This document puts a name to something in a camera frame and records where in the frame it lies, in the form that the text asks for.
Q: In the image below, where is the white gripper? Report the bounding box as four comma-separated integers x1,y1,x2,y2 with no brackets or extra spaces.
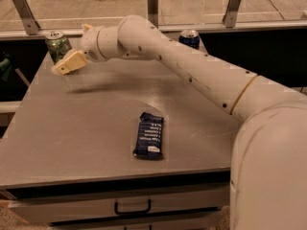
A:
51,24,106,75

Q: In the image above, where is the green soda can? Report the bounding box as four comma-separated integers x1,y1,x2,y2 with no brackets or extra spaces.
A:
45,31,72,63

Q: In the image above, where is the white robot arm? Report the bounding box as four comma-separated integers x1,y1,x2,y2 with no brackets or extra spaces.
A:
52,15,307,230

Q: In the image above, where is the blue pepsi can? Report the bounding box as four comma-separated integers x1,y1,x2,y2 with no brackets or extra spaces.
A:
178,30,201,49

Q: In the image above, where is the dark blue snack bar wrapper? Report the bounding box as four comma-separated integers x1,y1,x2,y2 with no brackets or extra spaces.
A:
133,112,164,160

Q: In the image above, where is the grey top drawer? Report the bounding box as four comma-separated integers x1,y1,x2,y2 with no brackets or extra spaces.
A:
9,183,229,223

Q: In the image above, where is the grey drawer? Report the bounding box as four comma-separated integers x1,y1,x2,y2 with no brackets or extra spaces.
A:
9,183,229,223
48,211,223,230

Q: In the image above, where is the grey lower drawer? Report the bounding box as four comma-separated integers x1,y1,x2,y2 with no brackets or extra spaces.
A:
48,211,223,230

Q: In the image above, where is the left metal bracket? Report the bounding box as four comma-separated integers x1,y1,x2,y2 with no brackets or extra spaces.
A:
12,0,40,35

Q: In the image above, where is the metal bracket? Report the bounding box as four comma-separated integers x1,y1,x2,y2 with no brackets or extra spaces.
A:
147,0,158,27
12,0,40,35
223,0,242,28

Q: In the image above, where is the middle metal bracket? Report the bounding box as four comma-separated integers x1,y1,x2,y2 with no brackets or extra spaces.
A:
147,0,158,27

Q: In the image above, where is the right metal bracket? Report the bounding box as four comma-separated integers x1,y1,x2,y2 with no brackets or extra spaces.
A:
223,0,242,28

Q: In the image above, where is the black drawer handle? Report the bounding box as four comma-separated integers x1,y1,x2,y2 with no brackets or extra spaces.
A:
113,199,152,216

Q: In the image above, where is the black cable on far floor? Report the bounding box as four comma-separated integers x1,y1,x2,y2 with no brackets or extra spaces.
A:
263,0,286,21

